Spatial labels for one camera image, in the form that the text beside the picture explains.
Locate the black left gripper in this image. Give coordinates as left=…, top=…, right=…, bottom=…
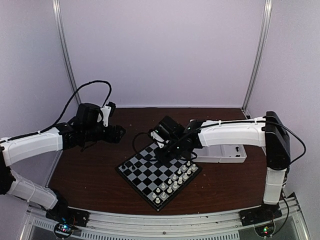
left=83, top=123, right=126, bottom=143

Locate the black white chessboard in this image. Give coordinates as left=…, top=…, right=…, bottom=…
left=115, top=143, right=202, bottom=212

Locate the white plastic divided tray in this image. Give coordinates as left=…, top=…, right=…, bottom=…
left=193, top=144, right=247, bottom=164

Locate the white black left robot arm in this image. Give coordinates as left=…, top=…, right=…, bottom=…
left=0, top=102, right=126, bottom=222

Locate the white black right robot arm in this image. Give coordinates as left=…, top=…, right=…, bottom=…
left=149, top=108, right=267, bottom=215

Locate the white chess piece row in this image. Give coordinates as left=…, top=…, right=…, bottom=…
left=145, top=160, right=201, bottom=208

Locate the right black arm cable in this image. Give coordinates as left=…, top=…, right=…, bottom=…
left=131, top=131, right=158, bottom=161

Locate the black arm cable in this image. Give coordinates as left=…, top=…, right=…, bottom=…
left=37, top=80, right=113, bottom=133
left=131, top=131, right=158, bottom=161

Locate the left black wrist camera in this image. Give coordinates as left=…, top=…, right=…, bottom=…
left=105, top=101, right=116, bottom=118

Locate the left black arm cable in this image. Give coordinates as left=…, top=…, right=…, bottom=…
left=37, top=80, right=113, bottom=133

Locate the front aluminium rail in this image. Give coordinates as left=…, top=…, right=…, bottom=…
left=17, top=196, right=311, bottom=240

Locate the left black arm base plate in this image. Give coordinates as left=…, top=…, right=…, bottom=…
left=45, top=200, right=90, bottom=227

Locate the right aluminium frame post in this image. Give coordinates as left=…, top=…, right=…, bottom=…
left=241, top=0, right=273, bottom=112

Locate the aluminium frame post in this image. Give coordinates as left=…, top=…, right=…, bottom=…
left=241, top=0, right=273, bottom=112
left=52, top=0, right=78, bottom=93

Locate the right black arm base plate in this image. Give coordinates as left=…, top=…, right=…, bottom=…
left=239, top=201, right=283, bottom=227

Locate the left aluminium frame post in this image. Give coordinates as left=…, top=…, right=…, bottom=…
left=52, top=0, right=78, bottom=93

